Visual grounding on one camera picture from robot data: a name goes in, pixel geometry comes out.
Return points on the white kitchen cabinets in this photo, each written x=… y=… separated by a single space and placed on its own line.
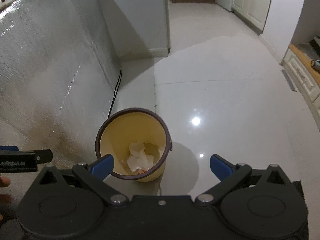
x=251 y=1

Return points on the person's left hand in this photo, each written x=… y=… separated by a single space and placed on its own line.
x=5 y=199

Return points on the white low cabinet wood top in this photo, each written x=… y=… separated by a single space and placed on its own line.
x=306 y=79

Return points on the paper trash in bin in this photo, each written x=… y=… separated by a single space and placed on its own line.
x=141 y=158

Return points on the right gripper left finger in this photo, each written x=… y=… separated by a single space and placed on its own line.
x=92 y=176

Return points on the yellow trash bin brown rim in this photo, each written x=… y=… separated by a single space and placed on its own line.
x=133 y=125

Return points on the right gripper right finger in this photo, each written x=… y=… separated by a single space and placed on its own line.
x=230 y=177

